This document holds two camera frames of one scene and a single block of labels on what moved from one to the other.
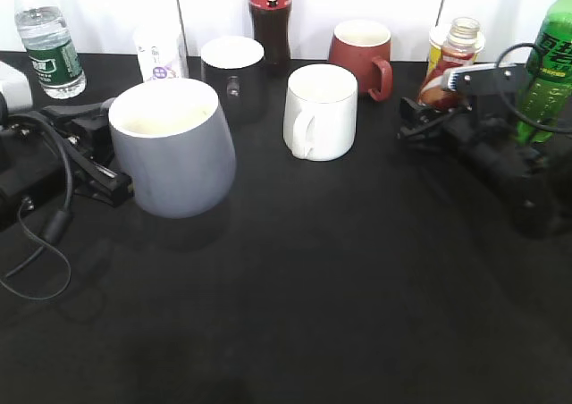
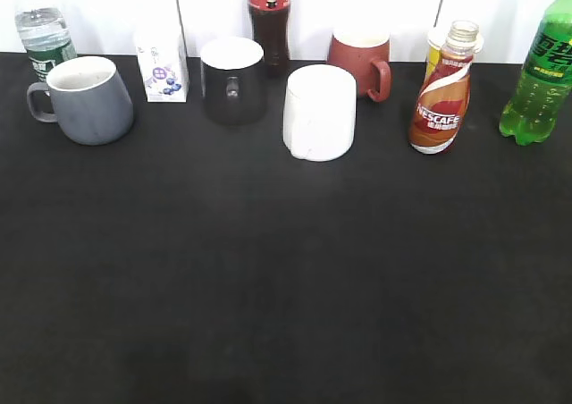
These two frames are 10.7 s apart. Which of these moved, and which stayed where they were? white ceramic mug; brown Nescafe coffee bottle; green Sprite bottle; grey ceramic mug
Moved: grey ceramic mug
Stayed: white ceramic mug; green Sprite bottle; brown Nescafe coffee bottle
